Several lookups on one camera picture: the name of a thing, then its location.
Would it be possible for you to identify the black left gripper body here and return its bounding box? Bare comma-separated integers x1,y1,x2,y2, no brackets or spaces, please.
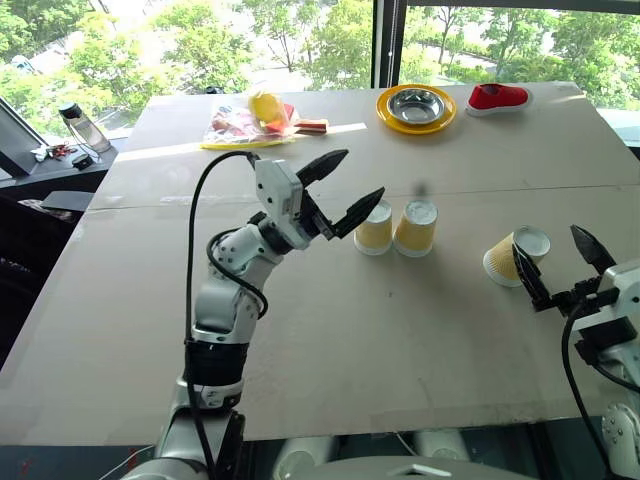
298,187,336,242

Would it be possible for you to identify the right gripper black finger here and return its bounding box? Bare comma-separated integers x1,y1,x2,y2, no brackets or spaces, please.
570,224,618,277
512,244,552,312

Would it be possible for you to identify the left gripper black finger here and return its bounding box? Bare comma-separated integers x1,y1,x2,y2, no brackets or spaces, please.
296,148,350,191
329,186,387,240

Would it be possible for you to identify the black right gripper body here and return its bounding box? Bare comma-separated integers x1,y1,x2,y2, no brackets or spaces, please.
548,273,621,318

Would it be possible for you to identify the yellow paper cup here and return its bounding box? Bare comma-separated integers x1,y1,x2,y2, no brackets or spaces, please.
482,225,552,289
393,199,440,259
353,199,395,257

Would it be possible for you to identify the red and orange toy food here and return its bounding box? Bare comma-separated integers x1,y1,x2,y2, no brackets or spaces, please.
293,118,330,138

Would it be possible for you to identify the yellow plastic plate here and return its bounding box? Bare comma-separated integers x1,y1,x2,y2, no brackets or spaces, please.
375,83,458,135

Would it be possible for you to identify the yellow toy fruit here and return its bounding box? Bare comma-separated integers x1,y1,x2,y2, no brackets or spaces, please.
248,91,289,126

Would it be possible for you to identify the clear plastic bag of toys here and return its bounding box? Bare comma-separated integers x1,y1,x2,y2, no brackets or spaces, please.
199,102,301,151

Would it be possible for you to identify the steel bowl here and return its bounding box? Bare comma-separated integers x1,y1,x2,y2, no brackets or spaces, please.
387,88,445,124

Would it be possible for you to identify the red canvas shoe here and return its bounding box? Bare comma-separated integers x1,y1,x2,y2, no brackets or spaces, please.
464,83,534,119

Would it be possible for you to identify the white rounded robot leg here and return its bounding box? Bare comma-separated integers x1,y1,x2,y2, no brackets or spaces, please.
272,435,341,480
412,429,471,462

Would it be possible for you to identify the grey robot torso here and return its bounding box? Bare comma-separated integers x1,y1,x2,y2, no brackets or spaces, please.
299,454,531,480

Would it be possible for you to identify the clear water bottle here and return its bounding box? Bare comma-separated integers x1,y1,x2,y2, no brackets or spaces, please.
58,102,113,155

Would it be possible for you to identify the dark side desk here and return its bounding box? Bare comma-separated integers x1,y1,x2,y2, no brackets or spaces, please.
0,137,120,211

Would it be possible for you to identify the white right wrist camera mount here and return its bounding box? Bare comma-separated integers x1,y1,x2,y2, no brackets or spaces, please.
569,259,640,334

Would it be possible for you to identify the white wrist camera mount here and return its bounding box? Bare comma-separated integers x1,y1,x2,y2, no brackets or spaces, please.
569,259,640,334
253,158,314,251

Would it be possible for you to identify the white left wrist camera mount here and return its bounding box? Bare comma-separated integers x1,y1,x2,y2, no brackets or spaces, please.
253,158,314,251

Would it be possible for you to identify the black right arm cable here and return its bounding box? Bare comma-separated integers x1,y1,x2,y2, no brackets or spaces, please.
560,294,614,480

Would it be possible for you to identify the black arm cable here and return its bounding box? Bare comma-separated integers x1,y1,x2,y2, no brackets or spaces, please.
560,294,614,480
185,151,269,480

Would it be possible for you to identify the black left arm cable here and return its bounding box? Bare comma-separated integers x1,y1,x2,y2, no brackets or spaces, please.
185,151,269,480

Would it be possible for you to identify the black window frame post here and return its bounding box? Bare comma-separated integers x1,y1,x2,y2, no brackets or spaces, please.
369,0,409,90

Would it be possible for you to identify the thin white cable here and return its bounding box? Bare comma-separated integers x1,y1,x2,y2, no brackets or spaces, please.
394,430,419,458

